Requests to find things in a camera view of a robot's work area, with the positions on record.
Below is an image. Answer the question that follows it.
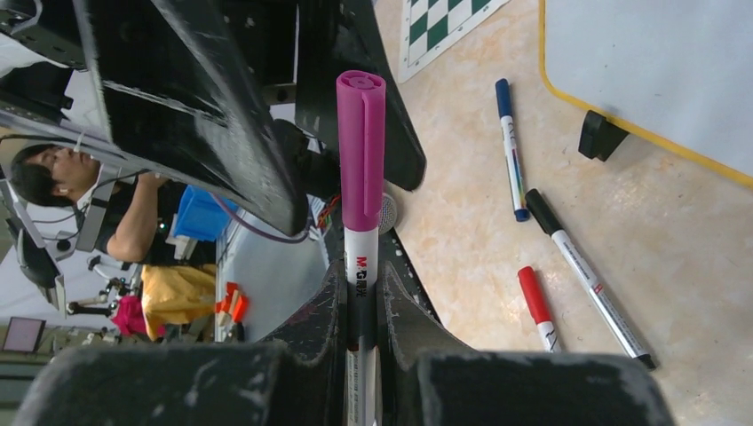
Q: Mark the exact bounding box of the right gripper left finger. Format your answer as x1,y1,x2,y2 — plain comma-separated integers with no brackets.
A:
14,261,345,425

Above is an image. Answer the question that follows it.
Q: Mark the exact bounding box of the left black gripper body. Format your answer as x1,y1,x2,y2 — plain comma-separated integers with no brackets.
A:
223,1,298,105

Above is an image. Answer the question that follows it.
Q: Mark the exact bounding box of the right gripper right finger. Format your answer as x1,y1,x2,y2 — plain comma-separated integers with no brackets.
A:
376,262,675,425

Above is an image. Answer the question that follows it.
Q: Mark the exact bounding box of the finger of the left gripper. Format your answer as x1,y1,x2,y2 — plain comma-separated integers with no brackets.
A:
295,0,426,191
74,1,307,235

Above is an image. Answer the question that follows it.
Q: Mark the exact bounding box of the magenta marker body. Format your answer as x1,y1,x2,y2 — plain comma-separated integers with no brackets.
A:
345,228,379,425

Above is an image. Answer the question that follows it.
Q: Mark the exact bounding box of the magenta marker cap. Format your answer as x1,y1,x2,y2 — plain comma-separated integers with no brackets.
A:
336,70,386,232

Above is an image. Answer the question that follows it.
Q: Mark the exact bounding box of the yellow-framed whiteboard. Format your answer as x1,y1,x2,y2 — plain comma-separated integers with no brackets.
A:
539,1,752,186

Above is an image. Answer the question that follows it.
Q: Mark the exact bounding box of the green white chess mat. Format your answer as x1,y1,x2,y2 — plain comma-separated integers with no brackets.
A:
398,0,508,83

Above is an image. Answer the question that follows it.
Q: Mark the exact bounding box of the blue plastic bin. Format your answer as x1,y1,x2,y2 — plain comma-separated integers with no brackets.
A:
173,185,238,241

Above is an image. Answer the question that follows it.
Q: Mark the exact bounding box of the red capped marker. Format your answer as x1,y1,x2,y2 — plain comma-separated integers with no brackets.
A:
518,266,562,353

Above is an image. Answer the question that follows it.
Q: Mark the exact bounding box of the person operator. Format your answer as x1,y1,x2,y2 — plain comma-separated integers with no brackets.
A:
9,143,218,267

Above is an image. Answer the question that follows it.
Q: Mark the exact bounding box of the yellow cloth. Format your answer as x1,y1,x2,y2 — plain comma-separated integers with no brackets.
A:
141,264,218,341

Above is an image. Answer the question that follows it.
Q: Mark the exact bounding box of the grey microphone ball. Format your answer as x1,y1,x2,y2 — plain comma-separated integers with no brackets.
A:
378,193,399,235

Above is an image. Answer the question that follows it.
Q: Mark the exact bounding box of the blue capped marker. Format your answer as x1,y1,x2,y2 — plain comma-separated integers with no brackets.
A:
495,78,530,223

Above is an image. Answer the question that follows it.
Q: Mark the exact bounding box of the black capped marker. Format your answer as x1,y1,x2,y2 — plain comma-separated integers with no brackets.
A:
525,189,657,371

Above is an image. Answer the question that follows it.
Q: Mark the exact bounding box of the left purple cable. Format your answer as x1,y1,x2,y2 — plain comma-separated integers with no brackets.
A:
209,191,313,246

